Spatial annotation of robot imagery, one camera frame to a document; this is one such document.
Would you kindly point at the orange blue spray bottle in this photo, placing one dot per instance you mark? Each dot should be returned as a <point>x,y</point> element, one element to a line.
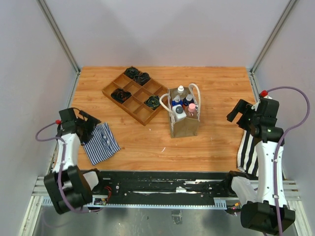
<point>188,100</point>

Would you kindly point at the black white striped cloth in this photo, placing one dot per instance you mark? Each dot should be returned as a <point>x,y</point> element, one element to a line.
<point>247,160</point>

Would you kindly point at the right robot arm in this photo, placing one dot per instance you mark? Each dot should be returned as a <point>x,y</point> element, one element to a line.
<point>265,209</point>

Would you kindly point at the pink cap clear bottle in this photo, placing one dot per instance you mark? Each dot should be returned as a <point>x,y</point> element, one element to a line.
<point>191,111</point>

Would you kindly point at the wooden compartment tray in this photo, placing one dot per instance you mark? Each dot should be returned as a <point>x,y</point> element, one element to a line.
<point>135,105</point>

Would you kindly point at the white bottle grey cap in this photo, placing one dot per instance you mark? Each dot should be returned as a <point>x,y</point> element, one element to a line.
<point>179,112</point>

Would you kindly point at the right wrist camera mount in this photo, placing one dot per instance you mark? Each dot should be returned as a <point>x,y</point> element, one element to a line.
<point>262,95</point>

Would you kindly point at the aluminium frame post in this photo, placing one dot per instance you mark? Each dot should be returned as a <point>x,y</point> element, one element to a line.
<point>274,33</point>
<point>58,34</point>

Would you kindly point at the black orange rolled sock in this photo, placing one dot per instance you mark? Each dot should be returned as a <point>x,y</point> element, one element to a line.
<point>120,95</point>

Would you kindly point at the clear bottle white cap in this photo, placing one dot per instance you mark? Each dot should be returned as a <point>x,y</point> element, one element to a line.
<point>181,92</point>

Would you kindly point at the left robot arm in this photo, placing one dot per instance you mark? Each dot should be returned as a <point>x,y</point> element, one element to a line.
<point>68,187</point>

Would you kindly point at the white slotted cable duct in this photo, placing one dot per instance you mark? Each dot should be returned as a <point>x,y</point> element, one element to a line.
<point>216,205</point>

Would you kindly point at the left aluminium frame post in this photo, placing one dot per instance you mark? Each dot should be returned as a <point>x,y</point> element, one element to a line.
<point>58,34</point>

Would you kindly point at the brown canvas bag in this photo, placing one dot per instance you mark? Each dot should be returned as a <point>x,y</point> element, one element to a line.
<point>188,126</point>

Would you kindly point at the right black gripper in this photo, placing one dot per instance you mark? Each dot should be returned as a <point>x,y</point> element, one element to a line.
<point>240,107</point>

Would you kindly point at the blue white striped cloth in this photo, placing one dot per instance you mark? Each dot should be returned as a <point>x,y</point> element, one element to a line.
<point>102,145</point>

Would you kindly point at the orange blue pump bottle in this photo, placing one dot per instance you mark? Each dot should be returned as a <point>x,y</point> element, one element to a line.
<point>177,101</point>

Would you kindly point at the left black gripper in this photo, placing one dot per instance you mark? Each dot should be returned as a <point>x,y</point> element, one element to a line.
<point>92,121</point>

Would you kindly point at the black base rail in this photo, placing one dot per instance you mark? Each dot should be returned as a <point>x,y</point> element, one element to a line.
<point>166,187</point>

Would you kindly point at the dark green rolled sock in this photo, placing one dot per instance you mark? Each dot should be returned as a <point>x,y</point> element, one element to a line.
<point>131,72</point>

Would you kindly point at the right aluminium frame post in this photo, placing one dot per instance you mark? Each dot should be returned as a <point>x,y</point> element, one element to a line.
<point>274,33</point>

